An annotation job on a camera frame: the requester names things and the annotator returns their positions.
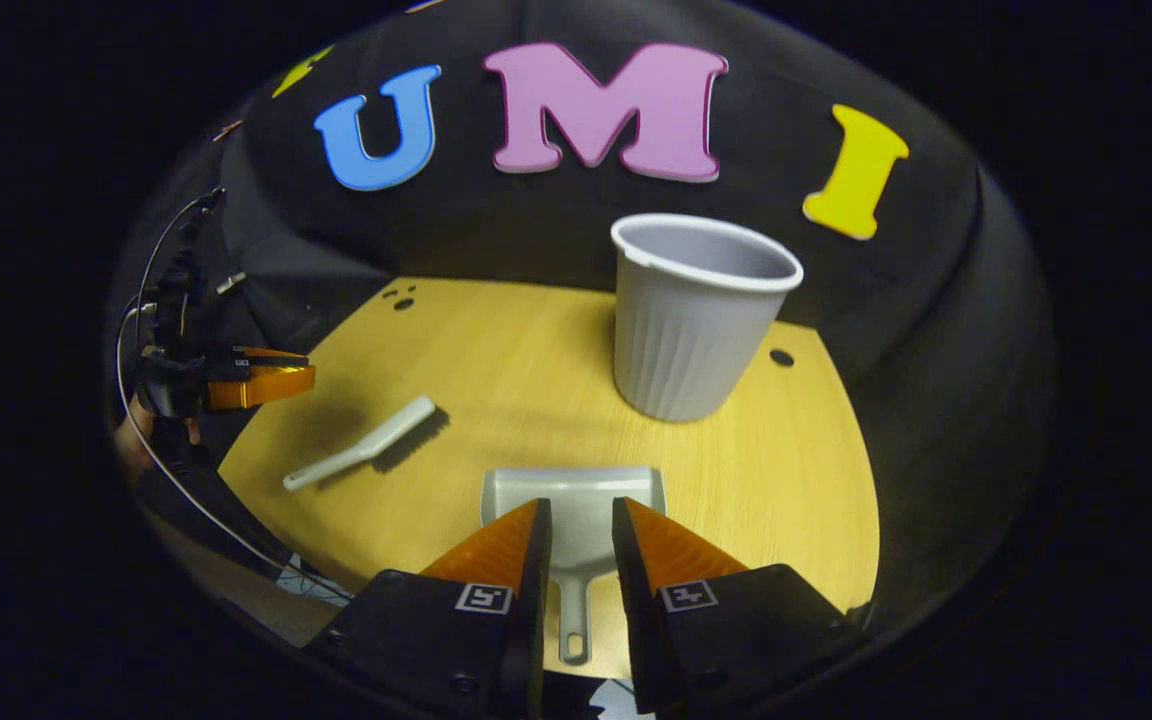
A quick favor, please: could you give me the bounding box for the white plastic dustpan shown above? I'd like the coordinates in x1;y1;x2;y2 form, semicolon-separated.
480;466;668;667

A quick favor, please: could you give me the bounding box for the small white broom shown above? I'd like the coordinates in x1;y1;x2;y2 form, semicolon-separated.
282;395;450;493

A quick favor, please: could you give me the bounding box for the wooden desktop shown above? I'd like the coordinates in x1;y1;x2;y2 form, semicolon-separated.
218;277;881;681

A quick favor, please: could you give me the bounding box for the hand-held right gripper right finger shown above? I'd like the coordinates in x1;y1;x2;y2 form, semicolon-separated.
612;496;872;716

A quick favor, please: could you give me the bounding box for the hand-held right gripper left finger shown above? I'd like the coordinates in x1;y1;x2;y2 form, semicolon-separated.
301;497;553;720

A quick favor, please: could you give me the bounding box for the white ribbed garbage bin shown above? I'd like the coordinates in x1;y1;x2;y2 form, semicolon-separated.
610;212;805;424

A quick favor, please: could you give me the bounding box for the black backdrop cloth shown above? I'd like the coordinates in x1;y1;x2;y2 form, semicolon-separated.
106;0;1057;621

